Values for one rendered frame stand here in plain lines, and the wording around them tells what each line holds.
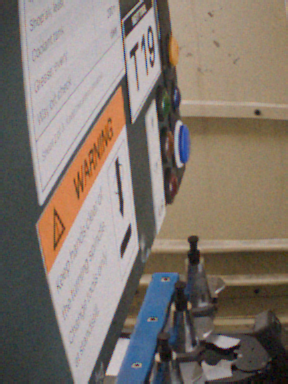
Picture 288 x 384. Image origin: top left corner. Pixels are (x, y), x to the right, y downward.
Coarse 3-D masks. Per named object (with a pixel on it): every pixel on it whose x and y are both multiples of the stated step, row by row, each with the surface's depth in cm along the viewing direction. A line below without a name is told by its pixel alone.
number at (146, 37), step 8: (152, 16) 53; (144, 24) 50; (152, 24) 53; (144, 32) 50; (152, 32) 53; (144, 40) 50; (152, 40) 53; (144, 48) 50; (152, 48) 53; (144, 56) 51; (152, 56) 53; (144, 64) 51; (152, 64) 53; (144, 72) 51; (152, 72) 53; (144, 80) 51; (144, 88) 51
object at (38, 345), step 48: (0, 0) 26; (0, 48) 26; (0, 96) 27; (0, 144) 27; (144, 144) 51; (0, 192) 27; (144, 192) 52; (0, 240) 27; (144, 240) 52; (0, 288) 27; (48, 288) 33; (0, 336) 27; (48, 336) 32
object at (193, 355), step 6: (204, 342) 102; (198, 348) 100; (204, 348) 103; (180, 354) 100; (186, 354) 99; (192, 354) 99; (198, 354) 100; (180, 360) 99; (186, 360) 99; (192, 360) 100; (198, 360) 101
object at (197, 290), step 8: (200, 256) 109; (184, 264) 108; (192, 264) 107; (200, 264) 107; (184, 272) 109; (192, 272) 108; (200, 272) 108; (184, 280) 109; (192, 280) 108; (200, 280) 108; (192, 288) 108; (200, 288) 108; (208, 288) 110; (192, 296) 109; (200, 296) 109; (208, 296) 110; (192, 304) 109; (200, 304) 109
